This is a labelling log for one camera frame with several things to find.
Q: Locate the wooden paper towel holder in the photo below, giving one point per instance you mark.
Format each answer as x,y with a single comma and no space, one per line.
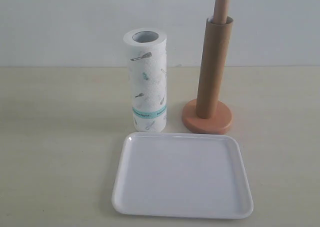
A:
221,122

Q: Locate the white printed paper towel roll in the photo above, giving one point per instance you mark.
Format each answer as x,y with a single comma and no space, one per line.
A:
146,57

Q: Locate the white rectangular tray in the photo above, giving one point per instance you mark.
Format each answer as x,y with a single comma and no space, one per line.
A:
182,175

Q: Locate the brown cardboard tube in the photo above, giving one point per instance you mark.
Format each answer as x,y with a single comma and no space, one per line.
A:
214,54

